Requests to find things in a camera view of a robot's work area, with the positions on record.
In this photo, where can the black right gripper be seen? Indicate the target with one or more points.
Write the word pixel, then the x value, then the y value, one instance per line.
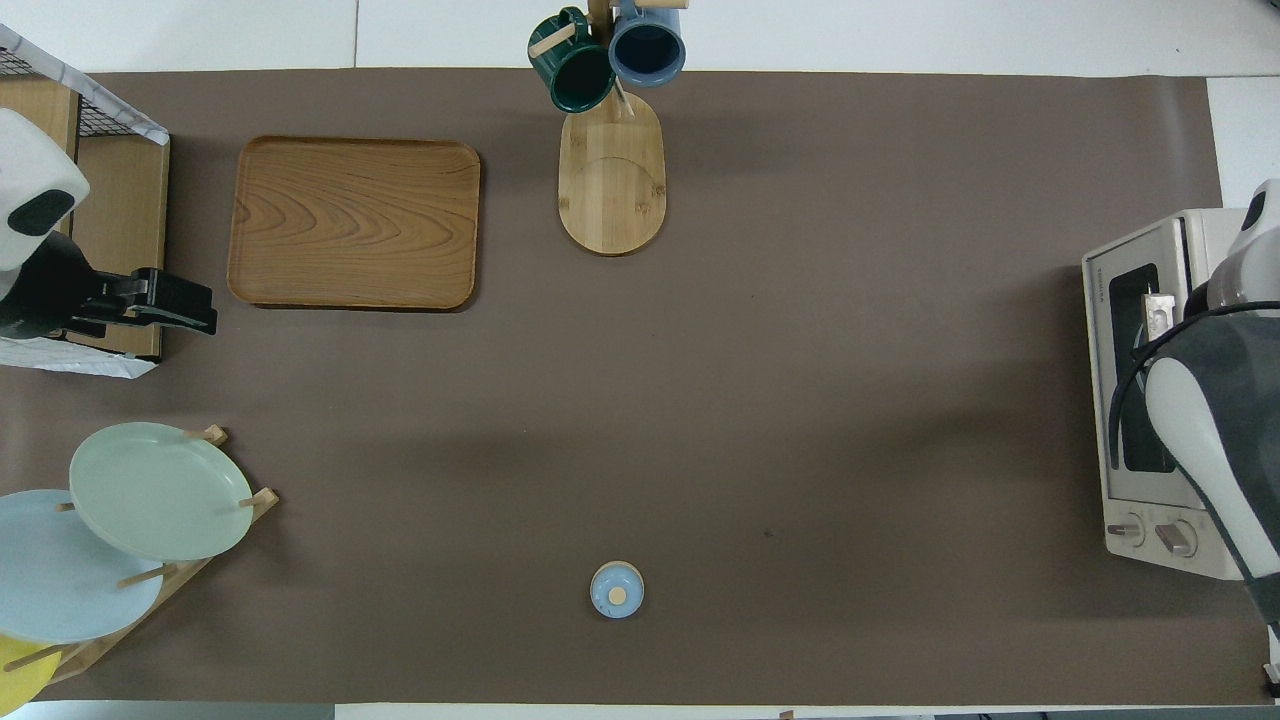
pixel 1198 302

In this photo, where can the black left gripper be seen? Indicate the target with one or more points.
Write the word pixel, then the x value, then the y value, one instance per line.
pixel 45 295

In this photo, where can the beige toaster oven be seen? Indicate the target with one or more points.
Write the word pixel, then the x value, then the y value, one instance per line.
pixel 1205 235

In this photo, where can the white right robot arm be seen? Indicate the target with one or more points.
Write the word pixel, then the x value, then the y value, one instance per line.
pixel 1215 430

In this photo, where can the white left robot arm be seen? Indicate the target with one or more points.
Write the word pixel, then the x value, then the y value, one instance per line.
pixel 35 170

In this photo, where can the beige oven knob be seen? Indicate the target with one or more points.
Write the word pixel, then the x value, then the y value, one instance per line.
pixel 1175 538
pixel 1125 530

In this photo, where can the wooden step shelf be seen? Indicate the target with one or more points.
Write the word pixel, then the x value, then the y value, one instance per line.
pixel 120 200

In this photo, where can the pale green plate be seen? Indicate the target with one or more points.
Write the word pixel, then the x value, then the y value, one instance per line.
pixel 160 490

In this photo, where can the brown wooden tray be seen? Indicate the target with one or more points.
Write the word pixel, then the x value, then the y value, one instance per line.
pixel 350 220

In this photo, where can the wooden plate rack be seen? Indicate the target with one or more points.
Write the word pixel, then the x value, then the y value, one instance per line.
pixel 265 497

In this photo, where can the light blue racked plate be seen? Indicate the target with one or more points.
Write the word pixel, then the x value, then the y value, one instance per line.
pixel 60 590

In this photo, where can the brown table mat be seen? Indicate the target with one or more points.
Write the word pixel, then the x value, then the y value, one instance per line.
pixel 800 350

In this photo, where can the small black table clip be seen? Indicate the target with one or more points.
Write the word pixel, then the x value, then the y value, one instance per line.
pixel 1272 680

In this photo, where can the yellow plate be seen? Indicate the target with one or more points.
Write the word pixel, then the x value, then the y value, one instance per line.
pixel 20 680

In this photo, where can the wooden mug tree stand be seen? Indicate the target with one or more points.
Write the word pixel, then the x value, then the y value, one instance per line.
pixel 610 190

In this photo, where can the dark green mug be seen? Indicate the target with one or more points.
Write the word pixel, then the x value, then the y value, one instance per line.
pixel 582 78

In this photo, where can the blue mug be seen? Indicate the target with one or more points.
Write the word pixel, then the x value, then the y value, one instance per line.
pixel 647 50

